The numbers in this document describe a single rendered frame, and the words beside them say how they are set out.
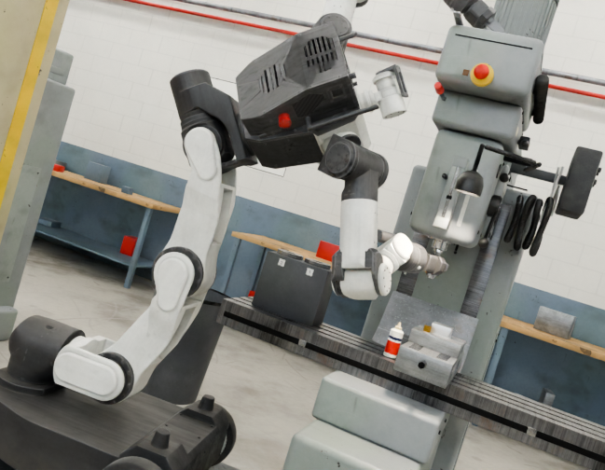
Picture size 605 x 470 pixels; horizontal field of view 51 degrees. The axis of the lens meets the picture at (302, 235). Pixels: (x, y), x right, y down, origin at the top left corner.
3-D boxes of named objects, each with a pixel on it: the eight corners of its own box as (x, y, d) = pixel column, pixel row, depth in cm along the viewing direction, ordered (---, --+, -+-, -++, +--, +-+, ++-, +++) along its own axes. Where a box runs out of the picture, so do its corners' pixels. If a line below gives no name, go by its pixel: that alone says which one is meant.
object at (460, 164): (446, 229, 179) (468, 158, 178) (433, 225, 180) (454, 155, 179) (447, 230, 183) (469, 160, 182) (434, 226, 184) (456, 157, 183)
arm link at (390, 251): (416, 246, 176) (405, 265, 164) (391, 263, 180) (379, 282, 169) (401, 228, 176) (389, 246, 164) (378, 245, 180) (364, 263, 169)
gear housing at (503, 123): (514, 140, 175) (525, 105, 174) (429, 120, 183) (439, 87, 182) (515, 160, 206) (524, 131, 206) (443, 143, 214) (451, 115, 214)
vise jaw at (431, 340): (458, 359, 180) (461, 345, 180) (407, 340, 185) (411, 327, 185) (460, 356, 186) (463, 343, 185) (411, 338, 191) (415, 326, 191)
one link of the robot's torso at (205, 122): (172, 125, 168) (213, 111, 166) (190, 133, 181) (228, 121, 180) (185, 172, 167) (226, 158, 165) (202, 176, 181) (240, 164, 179)
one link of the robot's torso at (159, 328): (67, 386, 170) (161, 240, 165) (103, 371, 189) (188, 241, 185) (111, 421, 167) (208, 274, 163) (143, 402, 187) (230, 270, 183)
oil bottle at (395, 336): (394, 359, 188) (405, 324, 188) (381, 354, 189) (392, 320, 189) (396, 358, 192) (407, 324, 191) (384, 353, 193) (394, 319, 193)
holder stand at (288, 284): (311, 327, 199) (330, 267, 199) (250, 304, 206) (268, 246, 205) (322, 324, 211) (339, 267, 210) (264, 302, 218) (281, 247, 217)
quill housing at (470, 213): (473, 248, 180) (507, 141, 179) (404, 228, 187) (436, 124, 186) (477, 251, 198) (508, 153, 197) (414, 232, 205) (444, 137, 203)
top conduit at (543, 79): (546, 88, 167) (551, 75, 166) (530, 84, 168) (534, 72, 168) (542, 125, 209) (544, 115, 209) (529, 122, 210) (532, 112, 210)
